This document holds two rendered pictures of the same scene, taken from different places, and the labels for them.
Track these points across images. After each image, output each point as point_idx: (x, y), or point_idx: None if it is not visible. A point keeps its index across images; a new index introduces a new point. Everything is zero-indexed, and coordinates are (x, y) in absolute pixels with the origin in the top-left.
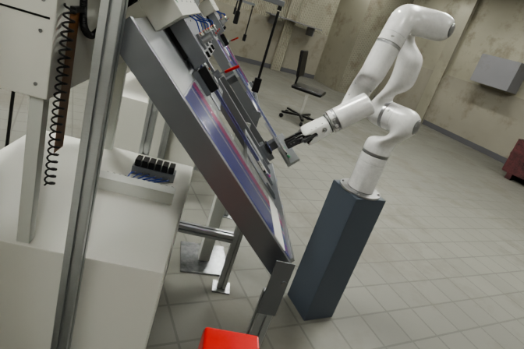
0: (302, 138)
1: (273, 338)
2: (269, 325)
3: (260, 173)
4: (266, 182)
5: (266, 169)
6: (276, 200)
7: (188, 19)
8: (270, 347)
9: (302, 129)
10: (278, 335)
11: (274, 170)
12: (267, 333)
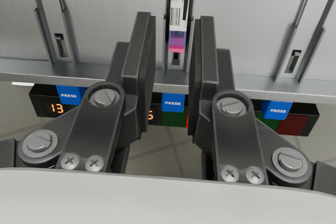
0: (17, 150)
1: (160, 157)
2: (182, 155)
3: None
4: (95, 21)
5: (279, 57)
6: (34, 65)
7: None
8: (145, 151)
9: (163, 197)
10: (167, 166)
11: (292, 97)
12: (168, 149)
